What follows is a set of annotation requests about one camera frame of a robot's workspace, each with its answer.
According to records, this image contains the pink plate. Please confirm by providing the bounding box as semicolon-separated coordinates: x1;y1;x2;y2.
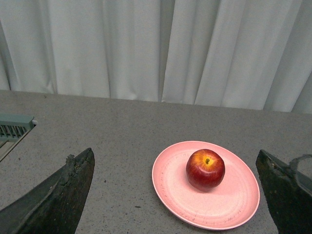
152;141;260;230

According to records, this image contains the green slotted rack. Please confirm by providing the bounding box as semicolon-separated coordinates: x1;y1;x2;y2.
0;113;38;161

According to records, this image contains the red apple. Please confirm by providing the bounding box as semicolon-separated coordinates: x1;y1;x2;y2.
186;149;225;193

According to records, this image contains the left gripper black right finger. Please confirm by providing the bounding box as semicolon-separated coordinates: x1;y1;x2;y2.
256;150;312;234

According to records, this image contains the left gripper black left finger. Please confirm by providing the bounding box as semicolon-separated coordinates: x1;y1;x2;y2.
0;148;95;234

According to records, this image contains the white curtain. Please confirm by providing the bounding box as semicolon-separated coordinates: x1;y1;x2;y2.
0;0;312;113

